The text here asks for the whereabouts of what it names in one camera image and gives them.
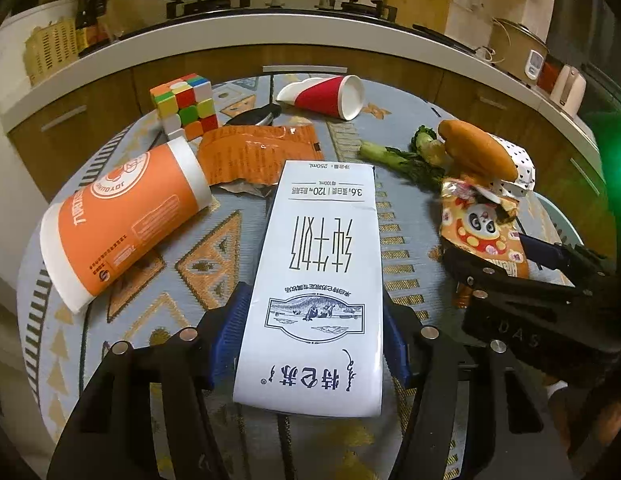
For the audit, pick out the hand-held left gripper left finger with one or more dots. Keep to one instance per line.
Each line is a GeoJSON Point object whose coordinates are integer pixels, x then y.
{"type": "Point", "coordinates": [230, 332]}

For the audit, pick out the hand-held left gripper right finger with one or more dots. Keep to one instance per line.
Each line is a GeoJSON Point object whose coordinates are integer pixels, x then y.
{"type": "Point", "coordinates": [396, 347]}

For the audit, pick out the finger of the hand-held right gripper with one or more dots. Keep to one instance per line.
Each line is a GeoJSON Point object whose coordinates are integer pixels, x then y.
{"type": "Point", "coordinates": [540, 252]}
{"type": "Point", "coordinates": [490, 277]}

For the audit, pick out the light blue plastic basket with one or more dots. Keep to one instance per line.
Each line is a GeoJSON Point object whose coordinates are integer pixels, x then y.
{"type": "Point", "coordinates": [560, 215]}

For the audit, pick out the panda print snack packet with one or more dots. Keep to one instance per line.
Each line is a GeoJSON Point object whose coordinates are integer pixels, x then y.
{"type": "Point", "coordinates": [480, 230]}

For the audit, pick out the polka dot paper wrapper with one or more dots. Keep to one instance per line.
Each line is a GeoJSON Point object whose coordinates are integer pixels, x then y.
{"type": "Point", "coordinates": [520, 170]}

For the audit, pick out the white milk carton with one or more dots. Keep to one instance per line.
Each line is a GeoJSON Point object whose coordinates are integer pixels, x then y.
{"type": "Point", "coordinates": [315, 260]}

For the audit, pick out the brown bread bun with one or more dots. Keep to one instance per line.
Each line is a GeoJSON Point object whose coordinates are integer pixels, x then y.
{"type": "Point", "coordinates": [475, 147]}

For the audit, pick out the green leafy vegetable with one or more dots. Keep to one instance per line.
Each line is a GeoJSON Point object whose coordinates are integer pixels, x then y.
{"type": "Point", "coordinates": [400, 162]}

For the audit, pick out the orange paper cup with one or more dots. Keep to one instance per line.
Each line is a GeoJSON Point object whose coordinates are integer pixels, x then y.
{"type": "Point", "coordinates": [115, 215]}

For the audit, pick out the red paper cup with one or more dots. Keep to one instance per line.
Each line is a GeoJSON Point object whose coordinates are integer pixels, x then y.
{"type": "Point", "coordinates": [323, 97]}

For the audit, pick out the patterned blue tablecloth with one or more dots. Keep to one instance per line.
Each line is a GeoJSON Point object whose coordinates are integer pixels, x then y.
{"type": "Point", "coordinates": [200, 260]}

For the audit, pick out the white electric kettle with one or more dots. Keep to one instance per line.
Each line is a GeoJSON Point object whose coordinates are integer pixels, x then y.
{"type": "Point", "coordinates": [568, 87]}

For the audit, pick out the orange snack packet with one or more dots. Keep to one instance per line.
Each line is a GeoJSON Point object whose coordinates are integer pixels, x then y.
{"type": "Point", "coordinates": [250, 155]}

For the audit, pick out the brown rice cooker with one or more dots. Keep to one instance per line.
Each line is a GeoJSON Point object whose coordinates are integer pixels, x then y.
{"type": "Point", "coordinates": [510, 55]}

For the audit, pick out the black plastic object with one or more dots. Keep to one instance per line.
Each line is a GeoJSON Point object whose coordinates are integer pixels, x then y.
{"type": "Point", "coordinates": [258, 115]}

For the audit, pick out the multicoloured puzzle cube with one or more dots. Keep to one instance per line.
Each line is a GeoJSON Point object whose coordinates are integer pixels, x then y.
{"type": "Point", "coordinates": [185, 105]}

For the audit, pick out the white kitchen countertop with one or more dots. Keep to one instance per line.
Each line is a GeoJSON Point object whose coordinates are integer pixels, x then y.
{"type": "Point", "coordinates": [65, 80]}

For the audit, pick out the black gas stove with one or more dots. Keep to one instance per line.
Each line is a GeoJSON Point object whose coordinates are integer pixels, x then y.
{"type": "Point", "coordinates": [290, 10]}

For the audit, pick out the yellow woven basket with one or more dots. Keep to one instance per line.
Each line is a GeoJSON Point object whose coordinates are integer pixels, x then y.
{"type": "Point", "coordinates": [53, 50]}

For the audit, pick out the white wall socket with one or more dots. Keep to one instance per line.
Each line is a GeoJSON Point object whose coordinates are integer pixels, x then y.
{"type": "Point", "coordinates": [469, 1]}

